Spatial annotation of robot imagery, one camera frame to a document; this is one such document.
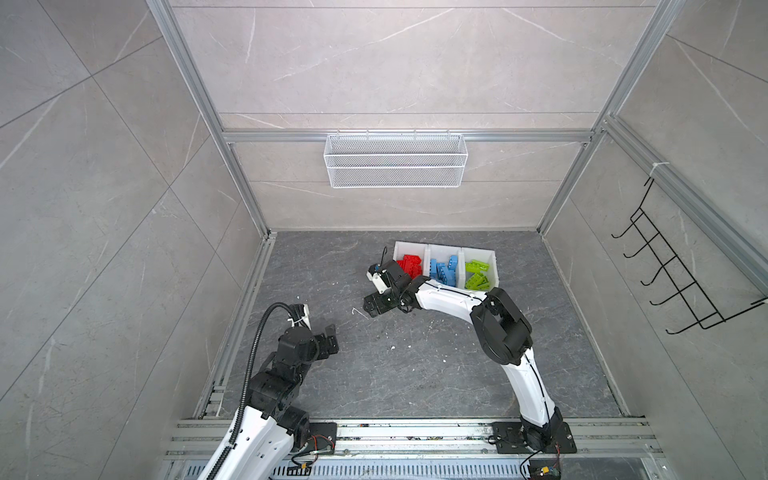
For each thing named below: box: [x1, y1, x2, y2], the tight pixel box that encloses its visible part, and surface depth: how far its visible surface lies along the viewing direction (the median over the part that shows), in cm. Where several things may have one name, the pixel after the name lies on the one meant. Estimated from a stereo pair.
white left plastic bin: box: [393, 241, 431, 278], surface depth 109 cm
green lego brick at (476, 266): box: [465, 259, 490, 273], surface depth 109 cm
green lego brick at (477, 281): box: [465, 272, 490, 290], surface depth 102 cm
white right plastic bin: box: [456, 247, 499, 291], surface depth 105 cm
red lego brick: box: [396, 254, 423, 280], surface depth 106 cm
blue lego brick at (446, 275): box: [436, 263, 457, 287], surface depth 103 cm
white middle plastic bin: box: [423, 243, 466, 290], surface depth 106 cm
